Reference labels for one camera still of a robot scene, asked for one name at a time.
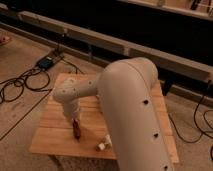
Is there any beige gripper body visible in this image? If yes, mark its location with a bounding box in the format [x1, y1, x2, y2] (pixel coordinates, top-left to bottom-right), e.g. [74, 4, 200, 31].
[62, 100, 80, 121]

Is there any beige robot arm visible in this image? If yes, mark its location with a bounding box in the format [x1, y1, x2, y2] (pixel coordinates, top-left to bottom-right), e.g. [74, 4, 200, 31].
[53, 57, 175, 171]

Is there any wooden table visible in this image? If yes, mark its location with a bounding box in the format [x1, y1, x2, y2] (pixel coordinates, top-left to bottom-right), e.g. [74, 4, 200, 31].
[30, 73, 179, 163]

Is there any white plastic bottle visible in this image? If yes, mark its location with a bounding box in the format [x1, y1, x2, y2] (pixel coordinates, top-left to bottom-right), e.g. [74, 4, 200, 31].
[97, 134, 112, 151]

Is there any blue power box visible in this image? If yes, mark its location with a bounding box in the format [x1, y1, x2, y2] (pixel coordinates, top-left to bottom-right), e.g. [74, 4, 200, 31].
[36, 56, 54, 71]

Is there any long wooden beam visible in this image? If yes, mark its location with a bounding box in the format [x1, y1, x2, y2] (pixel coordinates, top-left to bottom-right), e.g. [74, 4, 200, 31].
[0, 3, 213, 81]

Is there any black cable right floor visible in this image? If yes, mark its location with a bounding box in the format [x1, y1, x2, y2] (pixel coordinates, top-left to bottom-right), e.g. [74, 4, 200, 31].
[168, 79, 213, 161]

